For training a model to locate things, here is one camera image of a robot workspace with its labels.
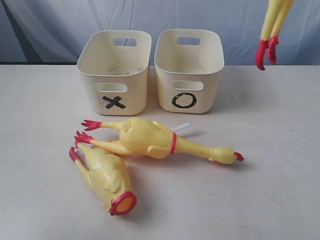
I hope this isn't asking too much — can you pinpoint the headless yellow rubber chicken body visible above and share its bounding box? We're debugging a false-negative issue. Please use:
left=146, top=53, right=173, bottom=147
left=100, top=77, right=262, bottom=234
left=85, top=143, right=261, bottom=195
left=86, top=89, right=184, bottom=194
left=69, top=143, right=137, bottom=216

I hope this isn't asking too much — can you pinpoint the detached chicken head with tube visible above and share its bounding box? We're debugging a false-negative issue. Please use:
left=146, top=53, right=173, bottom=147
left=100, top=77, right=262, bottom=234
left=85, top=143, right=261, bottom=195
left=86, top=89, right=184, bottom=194
left=170, top=122, right=191, bottom=132

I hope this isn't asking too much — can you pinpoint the cream bin marked X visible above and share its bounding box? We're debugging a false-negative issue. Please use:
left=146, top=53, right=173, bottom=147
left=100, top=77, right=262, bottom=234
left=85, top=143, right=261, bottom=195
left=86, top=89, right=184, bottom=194
left=77, top=30, right=152, bottom=116

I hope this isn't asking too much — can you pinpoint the yellow rubber chicken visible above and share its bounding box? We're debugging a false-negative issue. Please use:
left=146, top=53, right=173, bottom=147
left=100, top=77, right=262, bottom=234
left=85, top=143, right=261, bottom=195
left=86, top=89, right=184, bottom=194
left=74, top=117, right=244, bottom=164
left=255, top=0, right=295, bottom=71

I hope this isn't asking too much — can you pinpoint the cream bin marked O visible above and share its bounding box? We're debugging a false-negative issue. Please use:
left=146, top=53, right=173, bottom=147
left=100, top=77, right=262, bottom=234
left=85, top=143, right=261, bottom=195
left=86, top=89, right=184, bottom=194
left=154, top=28, right=225, bottom=114

